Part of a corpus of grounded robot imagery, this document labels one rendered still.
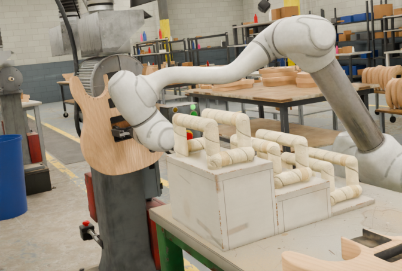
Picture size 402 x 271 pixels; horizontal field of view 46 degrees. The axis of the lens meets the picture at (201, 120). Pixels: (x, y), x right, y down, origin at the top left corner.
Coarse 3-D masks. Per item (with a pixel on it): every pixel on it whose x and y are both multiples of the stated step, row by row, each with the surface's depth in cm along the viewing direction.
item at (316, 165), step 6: (282, 156) 133; (288, 156) 131; (294, 156) 129; (288, 162) 131; (294, 162) 129; (312, 162) 122; (318, 162) 121; (324, 162) 119; (312, 168) 122; (318, 168) 120; (324, 168) 118; (330, 168) 118
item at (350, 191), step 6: (348, 186) 122; (354, 186) 122; (360, 186) 123; (336, 192) 119; (342, 192) 119; (348, 192) 120; (354, 192) 121; (360, 192) 122; (336, 198) 118; (342, 198) 119; (348, 198) 121
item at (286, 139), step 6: (258, 132) 128; (264, 132) 126; (270, 132) 124; (276, 132) 122; (264, 138) 126; (270, 138) 123; (276, 138) 121; (282, 138) 119; (288, 138) 117; (294, 138) 115; (300, 138) 114; (282, 144) 120; (288, 144) 117; (294, 144) 115
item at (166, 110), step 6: (186, 102) 223; (192, 102) 221; (162, 108) 216; (168, 108) 211; (180, 108) 214; (186, 108) 215; (198, 108) 218; (162, 114) 217; (168, 114) 212; (174, 114) 212; (198, 114) 218; (192, 132) 218; (198, 132) 219
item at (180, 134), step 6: (174, 126) 117; (180, 126) 116; (174, 132) 117; (180, 132) 117; (186, 132) 118; (174, 138) 118; (180, 138) 117; (186, 138) 118; (180, 144) 117; (186, 144) 118; (180, 150) 117; (186, 150) 118; (180, 156) 118; (186, 156) 118
